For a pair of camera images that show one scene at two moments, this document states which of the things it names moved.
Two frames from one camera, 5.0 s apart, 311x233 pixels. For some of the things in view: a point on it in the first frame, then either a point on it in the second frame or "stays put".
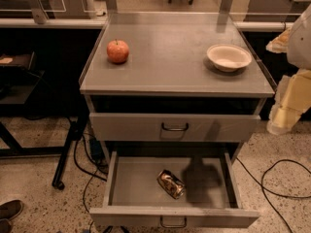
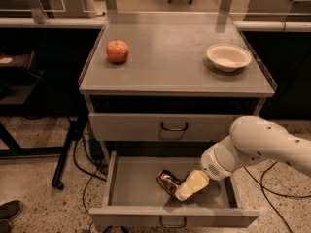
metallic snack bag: (172, 185) stays put
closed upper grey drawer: (175, 127) stays put
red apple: (118, 51) stays put
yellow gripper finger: (293, 100) -> (195, 182)
